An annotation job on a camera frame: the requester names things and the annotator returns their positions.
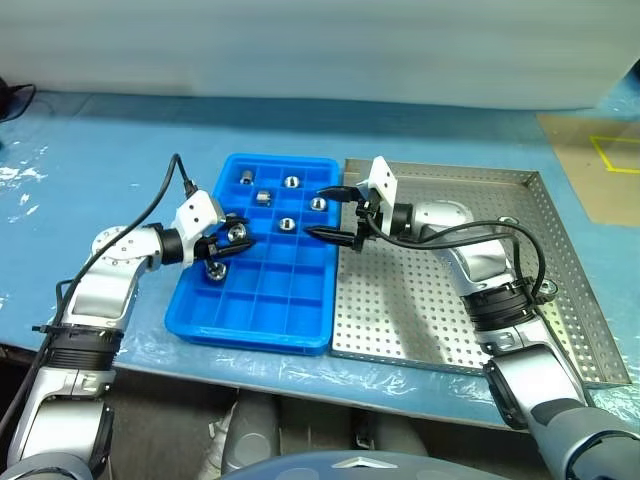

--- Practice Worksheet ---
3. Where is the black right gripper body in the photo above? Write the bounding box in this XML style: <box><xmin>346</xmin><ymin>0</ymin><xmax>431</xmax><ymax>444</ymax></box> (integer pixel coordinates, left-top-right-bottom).
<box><xmin>351</xmin><ymin>187</ymin><xmax>385</xmax><ymax>252</ymax></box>

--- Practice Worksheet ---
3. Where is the grey rounded cylinder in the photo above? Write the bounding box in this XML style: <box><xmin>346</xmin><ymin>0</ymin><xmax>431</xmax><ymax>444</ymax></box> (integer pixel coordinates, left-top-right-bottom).
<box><xmin>369</xmin><ymin>413</ymin><xmax>432</xmax><ymax>457</ymax></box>
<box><xmin>219</xmin><ymin>394</ymin><xmax>281</xmax><ymax>474</ymax></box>

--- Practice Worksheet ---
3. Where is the blue compartment tray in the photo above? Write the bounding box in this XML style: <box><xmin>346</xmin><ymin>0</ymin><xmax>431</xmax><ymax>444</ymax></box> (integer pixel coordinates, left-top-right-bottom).
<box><xmin>164</xmin><ymin>153</ymin><xmax>342</xmax><ymax>356</ymax></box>

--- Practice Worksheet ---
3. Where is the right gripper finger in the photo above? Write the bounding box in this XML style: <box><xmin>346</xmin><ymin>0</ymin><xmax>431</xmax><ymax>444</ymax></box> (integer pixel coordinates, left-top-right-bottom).
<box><xmin>303</xmin><ymin>225</ymin><xmax>358</xmax><ymax>249</ymax></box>
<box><xmin>318</xmin><ymin>185</ymin><xmax>363</xmax><ymax>204</ymax></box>

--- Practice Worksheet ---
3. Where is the brown board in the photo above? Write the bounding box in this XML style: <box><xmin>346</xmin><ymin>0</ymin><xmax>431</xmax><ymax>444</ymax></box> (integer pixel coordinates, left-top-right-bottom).
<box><xmin>537</xmin><ymin>112</ymin><xmax>640</xmax><ymax>229</ymax></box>

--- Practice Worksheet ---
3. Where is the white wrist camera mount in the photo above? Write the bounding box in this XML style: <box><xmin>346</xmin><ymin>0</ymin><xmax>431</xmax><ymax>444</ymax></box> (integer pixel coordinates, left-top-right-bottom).
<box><xmin>357</xmin><ymin>155</ymin><xmax>399</xmax><ymax>236</ymax></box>
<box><xmin>172</xmin><ymin>189</ymin><xmax>226</xmax><ymax>262</ymax></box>

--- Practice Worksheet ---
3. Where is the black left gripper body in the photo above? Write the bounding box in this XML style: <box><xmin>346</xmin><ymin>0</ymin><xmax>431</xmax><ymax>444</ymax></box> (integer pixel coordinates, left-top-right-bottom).
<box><xmin>193</xmin><ymin>218</ymin><xmax>234</xmax><ymax>263</ymax></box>

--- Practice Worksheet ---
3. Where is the blue grey robot torso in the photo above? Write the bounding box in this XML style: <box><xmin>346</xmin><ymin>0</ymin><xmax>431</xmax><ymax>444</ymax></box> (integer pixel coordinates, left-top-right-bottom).
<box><xmin>222</xmin><ymin>448</ymin><xmax>501</xmax><ymax>480</ymax></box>

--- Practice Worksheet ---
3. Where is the perforated steel tray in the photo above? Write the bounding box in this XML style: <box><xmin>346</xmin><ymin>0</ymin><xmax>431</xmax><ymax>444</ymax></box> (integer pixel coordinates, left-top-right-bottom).
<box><xmin>327</xmin><ymin>158</ymin><xmax>632</xmax><ymax>389</ymax></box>

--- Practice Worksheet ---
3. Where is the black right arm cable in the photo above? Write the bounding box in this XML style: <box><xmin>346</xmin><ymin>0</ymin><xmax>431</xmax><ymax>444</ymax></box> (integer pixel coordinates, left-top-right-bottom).
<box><xmin>357</xmin><ymin>199</ymin><xmax>547</xmax><ymax>304</ymax></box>

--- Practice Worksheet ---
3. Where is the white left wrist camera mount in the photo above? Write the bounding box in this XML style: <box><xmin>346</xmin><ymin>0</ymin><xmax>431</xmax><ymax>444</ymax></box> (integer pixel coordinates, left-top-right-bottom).
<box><xmin>172</xmin><ymin>189</ymin><xmax>226</xmax><ymax>262</ymax></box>

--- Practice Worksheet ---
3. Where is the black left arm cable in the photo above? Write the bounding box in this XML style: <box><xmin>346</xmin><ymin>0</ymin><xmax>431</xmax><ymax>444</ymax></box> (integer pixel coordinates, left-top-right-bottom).
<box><xmin>0</xmin><ymin>152</ymin><xmax>200</xmax><ymax>431</ymax></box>

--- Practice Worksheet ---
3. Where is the yellow tape square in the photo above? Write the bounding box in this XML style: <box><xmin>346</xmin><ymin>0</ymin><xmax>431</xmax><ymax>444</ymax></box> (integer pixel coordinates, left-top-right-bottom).
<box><xmin>589</xmin><ymin>134</ymin><xmax>640</xmax><ymax>175</ymax></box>

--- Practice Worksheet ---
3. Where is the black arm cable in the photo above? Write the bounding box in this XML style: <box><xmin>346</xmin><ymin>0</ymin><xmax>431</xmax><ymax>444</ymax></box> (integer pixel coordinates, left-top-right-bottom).
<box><xmin>357</xmin><ymin>199</ymin><xmax>547</xmax><ymax>304</ymax></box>
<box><xmin>0</xmin><ymin>152</ymin><xmax>200</xmax><ymax>431</ymax></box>

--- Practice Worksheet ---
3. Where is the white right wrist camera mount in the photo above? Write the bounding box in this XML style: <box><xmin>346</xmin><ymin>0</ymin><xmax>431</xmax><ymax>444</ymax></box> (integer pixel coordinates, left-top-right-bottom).
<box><xmin>357</xmin><ymin>155</ymin><xmax>399</xmax><ymax>236</ymax></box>

